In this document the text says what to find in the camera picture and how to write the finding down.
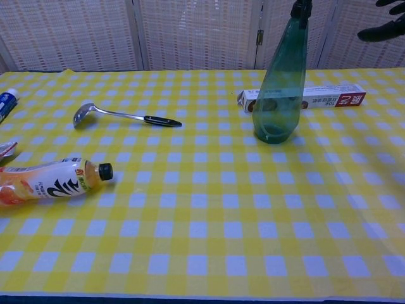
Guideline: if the steel ladle black handle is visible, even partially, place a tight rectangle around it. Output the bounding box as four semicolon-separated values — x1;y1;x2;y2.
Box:
73;102;183;129

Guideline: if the long white cardboard box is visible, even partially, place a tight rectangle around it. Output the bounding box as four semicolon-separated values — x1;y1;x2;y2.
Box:
237;84;367;113

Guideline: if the yellow checked tablecloth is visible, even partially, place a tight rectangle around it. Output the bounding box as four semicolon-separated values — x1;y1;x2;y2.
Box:
0;66;405;300

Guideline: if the orange drink bottle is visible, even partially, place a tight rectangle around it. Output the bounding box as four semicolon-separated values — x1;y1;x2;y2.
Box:
0;157;114;208

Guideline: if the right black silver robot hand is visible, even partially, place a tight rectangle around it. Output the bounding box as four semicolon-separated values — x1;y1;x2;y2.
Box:
357;0;405;42

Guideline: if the white snack packet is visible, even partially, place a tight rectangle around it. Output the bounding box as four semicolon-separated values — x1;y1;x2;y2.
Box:
0;141;18;159

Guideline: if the green spray bottle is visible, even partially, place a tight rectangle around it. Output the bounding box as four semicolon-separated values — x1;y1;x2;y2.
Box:
252;0;309;145

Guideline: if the woven folding screen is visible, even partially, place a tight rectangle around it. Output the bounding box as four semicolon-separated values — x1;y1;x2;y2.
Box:
0;0;405;74

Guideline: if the blue white toothpaste tube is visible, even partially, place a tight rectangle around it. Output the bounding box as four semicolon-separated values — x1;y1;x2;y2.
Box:
0;88;20;125

